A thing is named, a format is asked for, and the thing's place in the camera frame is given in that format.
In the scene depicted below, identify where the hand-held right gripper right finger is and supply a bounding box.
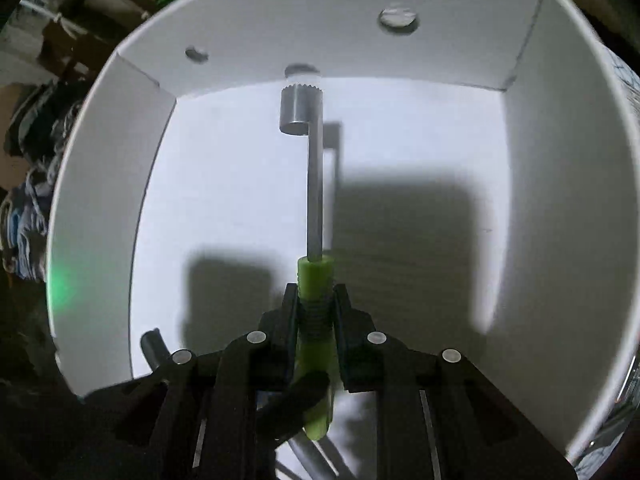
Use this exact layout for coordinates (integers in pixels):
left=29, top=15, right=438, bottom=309
left=334, top=283, right=577, bottom=480

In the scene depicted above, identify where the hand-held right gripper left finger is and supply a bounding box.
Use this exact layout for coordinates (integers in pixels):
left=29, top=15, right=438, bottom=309
left=50, top=282, right=301, bottom=480

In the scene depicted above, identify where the green-handled kitchen tool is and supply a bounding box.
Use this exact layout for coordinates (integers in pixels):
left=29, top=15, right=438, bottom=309
left=278, top=85, right=337, bottom=443

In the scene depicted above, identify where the white cardboard box container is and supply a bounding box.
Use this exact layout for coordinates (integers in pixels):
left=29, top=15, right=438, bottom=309
left=46, top=0, right=640, bottom=467

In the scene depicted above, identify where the pile of clothes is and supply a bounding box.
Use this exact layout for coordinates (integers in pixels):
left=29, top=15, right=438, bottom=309
left=0, top=82, right=68, bottom=288

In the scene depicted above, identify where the white metal stand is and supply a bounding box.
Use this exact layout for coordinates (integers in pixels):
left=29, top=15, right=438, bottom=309
left=22, top=0, right=98, bottom=43

